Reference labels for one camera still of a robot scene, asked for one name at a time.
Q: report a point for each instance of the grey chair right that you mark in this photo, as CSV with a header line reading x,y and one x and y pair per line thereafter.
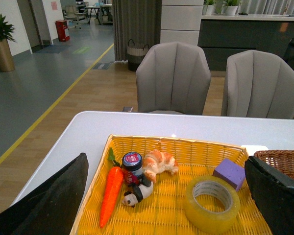
x,y
258,85

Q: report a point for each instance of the grey chair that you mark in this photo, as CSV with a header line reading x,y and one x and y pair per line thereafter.
x,y
173,78
258,85

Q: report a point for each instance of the grey curtain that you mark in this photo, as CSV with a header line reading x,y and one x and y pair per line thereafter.
x,y
139,20

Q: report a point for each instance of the toy croissant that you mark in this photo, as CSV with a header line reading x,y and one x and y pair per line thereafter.
x,y
156,162

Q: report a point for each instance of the clear yellowish tape roll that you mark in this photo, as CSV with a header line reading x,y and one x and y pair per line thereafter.
x,y
211,204

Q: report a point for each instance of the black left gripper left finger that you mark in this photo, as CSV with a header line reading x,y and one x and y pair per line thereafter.
x,y
51,208

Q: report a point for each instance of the purple foam cube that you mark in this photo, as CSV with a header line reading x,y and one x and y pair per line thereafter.
x,y
230,172

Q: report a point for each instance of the yellow wicker basket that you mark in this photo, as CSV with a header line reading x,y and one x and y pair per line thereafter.
x,y
162,213

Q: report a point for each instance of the small jar with dark lid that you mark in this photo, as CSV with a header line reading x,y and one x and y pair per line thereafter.
x,y
132,163

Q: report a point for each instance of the white potted plant left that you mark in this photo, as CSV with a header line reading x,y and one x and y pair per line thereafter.
x,y
208,7

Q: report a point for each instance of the panda figurine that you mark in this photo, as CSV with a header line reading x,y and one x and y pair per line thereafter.
x,y
140,191

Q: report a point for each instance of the striped woven laundry basket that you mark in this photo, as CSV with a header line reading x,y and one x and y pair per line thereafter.
x,y
135,54

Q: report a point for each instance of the orange toy carrot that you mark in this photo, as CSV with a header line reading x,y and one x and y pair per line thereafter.
x,y
115,179

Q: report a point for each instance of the white potted plant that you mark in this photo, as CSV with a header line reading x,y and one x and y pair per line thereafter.
x,y
208,7
230,7

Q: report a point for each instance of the grey chair left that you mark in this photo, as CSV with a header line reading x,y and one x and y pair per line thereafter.
x,y
173,78

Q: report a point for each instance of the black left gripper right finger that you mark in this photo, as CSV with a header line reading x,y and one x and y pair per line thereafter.
x,y
273,194

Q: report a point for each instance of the red box on floor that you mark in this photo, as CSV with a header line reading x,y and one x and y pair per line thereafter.
x,y
62,30

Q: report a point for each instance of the brown wicker basket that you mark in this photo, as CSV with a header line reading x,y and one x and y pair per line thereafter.
x,y
283,160

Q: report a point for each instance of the potted plant gold pot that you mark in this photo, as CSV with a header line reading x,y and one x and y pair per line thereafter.
x,y
6,59

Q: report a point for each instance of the white potted plant right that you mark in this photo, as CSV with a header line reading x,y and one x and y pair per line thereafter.
x,y
230,7

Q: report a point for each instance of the dark counter cabinet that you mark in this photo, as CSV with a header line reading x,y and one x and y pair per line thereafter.
x,y
223,36

